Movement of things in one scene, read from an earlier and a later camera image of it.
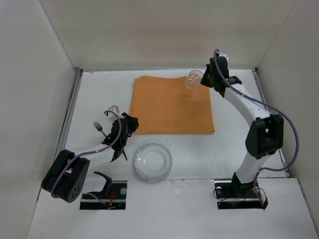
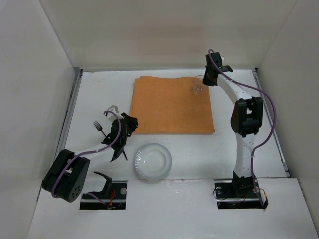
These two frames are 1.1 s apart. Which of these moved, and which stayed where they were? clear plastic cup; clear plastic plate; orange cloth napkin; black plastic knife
Moved: clear plastic cup
Stayed: black plastic knife; orange cloth napkin; clear plastic plate
